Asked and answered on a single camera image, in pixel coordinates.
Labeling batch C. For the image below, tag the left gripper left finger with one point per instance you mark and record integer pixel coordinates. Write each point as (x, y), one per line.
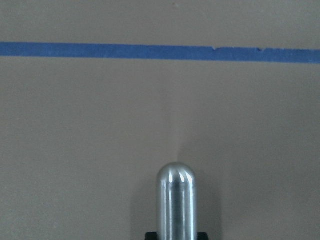
(151, 236)

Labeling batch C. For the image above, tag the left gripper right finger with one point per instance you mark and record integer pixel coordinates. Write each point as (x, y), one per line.
(202, 236)

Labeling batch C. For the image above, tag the steel muddler black tip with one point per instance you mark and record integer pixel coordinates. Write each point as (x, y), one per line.
(176, 188)

